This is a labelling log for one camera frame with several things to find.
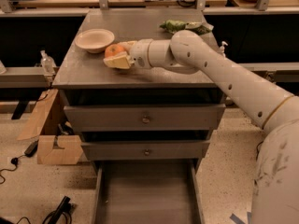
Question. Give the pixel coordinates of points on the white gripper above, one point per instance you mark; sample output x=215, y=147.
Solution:
x=140, y=54

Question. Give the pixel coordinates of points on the orange fruit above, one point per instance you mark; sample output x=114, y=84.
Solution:
x=113, y=49

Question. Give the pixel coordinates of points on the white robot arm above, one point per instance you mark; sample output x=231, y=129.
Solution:
x=276, y=184

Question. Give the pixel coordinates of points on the grey top drawer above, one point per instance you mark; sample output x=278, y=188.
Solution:
x=117, y=118

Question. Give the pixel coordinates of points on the grey drawer cabinet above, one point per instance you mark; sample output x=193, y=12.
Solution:
x=83, y=79

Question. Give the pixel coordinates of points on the grey middle drawer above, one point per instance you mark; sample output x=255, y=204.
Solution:
x=108, y=151

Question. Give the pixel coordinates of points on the grey open bottom drawer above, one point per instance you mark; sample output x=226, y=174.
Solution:
x=147, y=192

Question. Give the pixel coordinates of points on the white ceramic bowl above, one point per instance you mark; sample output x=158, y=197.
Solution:
x=94, y=40

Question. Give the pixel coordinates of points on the green chip bag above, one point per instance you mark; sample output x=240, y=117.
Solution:
x=200, y=28

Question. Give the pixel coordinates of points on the clear sanitizer bottle left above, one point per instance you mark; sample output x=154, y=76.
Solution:
x=47, y=62

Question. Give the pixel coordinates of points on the white pump bottle right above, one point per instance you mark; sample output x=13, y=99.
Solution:
x=222, y=48

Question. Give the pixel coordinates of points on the wooden board piece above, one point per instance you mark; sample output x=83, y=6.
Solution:
x=62, y=149

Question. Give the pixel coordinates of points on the black power adapter left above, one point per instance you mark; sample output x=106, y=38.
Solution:
x=31, y=150

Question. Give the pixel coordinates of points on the black device on floor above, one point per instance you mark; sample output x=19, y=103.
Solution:
x=63, y=210

